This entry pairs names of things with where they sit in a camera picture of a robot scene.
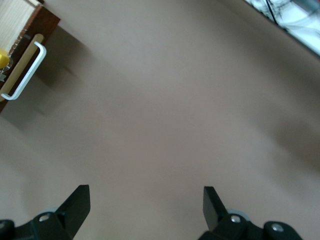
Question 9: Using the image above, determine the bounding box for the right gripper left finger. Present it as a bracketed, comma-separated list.
[0, 184, 91, 240]

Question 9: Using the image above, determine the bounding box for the wooden drawer with white handle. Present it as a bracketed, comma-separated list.
[0, 0, 61, 114]

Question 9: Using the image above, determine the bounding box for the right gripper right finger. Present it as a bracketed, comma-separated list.
[197, 186, 305, 240]

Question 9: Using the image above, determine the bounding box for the yellow wooden block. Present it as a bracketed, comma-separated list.
[0, 48, 13, 69]

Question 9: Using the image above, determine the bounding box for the black cable with plug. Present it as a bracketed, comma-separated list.
[265, 0, 279, 25]

